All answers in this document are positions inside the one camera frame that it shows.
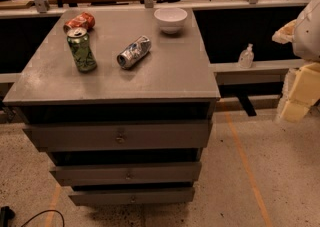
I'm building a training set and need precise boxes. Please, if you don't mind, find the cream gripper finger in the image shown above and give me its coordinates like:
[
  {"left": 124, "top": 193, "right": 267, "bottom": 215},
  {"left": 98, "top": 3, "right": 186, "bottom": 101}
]
[
  {"left": 272, "top": 20, "right": 296, "bottom": 44},
  {"left": 277, "top": 62, "right": 320, "bottom": 123}
]

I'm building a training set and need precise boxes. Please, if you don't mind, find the grey drawer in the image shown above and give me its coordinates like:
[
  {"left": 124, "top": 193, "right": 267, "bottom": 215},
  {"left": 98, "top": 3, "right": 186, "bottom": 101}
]
[
  {"left": 23, "top": 120, "right": 212, "bottom": 152},
  {"left": 50, "top": 162, "right": 202, "bottom": 186},
  {"left": 69, "top": 187, "right": 195, "bottom": 206}
]

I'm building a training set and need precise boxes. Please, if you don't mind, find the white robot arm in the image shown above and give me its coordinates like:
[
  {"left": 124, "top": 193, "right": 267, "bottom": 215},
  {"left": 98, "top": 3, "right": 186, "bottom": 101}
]
[{"left": 272, "top": 0, "right": 320, "bottom": 122}]

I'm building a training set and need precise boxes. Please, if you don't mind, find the grey drawer cabinet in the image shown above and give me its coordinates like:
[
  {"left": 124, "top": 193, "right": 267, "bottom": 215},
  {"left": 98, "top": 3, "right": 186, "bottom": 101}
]
[{"left": 4, "top": 9, "right": 220, "bottom": 193}]

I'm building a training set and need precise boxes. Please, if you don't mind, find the grey bottom drawer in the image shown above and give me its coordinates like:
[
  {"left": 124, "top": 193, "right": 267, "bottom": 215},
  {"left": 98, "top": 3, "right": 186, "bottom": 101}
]
[{"left": 69, "top": 187, "right": 195, "bottom": 206}]

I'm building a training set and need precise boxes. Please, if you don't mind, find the grey top drawer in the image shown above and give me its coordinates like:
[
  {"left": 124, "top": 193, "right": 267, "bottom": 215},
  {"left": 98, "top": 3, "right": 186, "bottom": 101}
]
[{"left": 23, "top": 120, "right": 212, "bottom": 152}]

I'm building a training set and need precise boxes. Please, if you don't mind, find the clear sanitizer bottle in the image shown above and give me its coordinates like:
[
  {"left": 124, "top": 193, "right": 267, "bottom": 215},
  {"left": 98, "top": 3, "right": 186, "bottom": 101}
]
[{"left": 238, "top": 44, "right": 254, "bottom": 69}]

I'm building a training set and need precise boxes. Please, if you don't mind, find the white bowl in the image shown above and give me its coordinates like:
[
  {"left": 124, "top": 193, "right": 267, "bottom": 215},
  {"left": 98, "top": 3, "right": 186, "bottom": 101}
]
[{"left": 154, "top": 8, "right": 188, "bottom": 34}]

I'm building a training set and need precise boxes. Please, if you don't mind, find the silver blue crushed can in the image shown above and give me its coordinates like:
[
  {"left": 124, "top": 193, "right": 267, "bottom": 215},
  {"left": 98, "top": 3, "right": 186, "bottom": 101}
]
[{"left": 117, "top": 36, "right": 151, "bottom": 69}]

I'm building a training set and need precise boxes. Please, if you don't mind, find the orange soda can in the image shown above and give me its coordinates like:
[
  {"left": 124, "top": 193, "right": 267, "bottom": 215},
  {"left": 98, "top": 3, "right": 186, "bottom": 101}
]
[{"left": 63, "top": 12, "right": 95, "bottom": 33}]

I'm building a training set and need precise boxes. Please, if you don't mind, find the green soda can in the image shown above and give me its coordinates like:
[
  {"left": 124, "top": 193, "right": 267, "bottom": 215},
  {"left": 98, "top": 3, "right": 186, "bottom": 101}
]
[{"left": 67, "top": 27, "right": 97, "bottom": 73}]

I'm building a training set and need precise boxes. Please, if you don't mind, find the black device on floor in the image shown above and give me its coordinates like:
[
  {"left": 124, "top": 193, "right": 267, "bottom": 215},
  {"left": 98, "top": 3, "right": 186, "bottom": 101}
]
[{"left": 0, "top": 206, "right": 15, "bottom": 227}]

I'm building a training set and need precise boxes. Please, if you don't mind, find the grey metal rail shelf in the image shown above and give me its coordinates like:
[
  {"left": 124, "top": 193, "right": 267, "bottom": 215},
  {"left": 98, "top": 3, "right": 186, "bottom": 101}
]
[{"left": 209, "top": 59, "right": 304, "bottom": 85}]

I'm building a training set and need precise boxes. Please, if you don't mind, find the black cable on floor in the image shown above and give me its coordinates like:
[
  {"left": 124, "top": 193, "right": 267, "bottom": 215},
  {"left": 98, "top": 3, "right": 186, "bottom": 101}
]
[{"left": 19, "top": 209, "right": 66, "bottom": 227}]

